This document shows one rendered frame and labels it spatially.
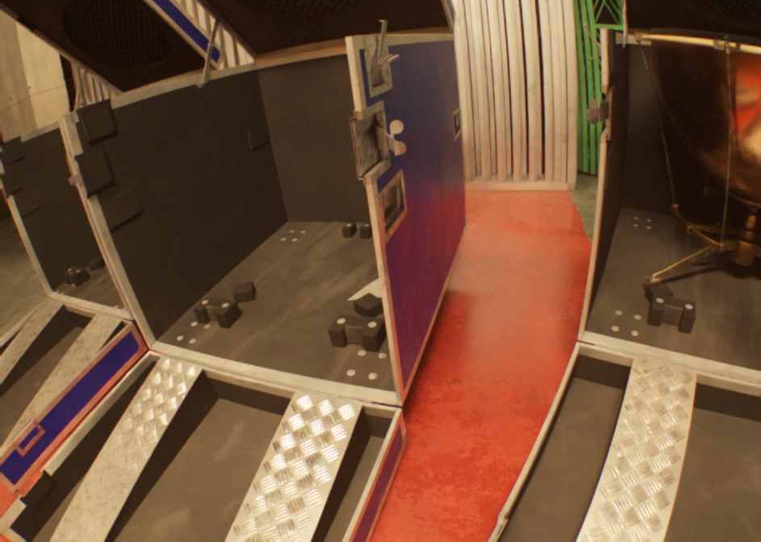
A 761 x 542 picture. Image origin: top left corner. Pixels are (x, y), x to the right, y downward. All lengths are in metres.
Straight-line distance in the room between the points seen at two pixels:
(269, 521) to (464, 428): 0.56
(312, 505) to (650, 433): 0.78
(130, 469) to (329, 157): 1.42
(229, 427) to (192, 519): 0.31
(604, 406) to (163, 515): 1.20
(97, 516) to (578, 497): 1.20
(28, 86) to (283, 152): 2.10
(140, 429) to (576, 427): 1.19
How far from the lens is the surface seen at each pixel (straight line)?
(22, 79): 3.43
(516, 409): 1.24
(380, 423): 1.09
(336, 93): 1.79
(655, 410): 1.12
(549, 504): 1.05
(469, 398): 1.26
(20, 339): 2.23
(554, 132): 2.67
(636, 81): 1.96
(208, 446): 1.28
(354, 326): 1.16
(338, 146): 1.84
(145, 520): 1.23
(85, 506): 1.32
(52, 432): 1.63
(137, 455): 1.26
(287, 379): 1.15
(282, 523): 0.97
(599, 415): 1.22
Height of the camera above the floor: 0.94
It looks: 28 degrees down
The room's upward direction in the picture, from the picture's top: 8 degrees counter-clockwise
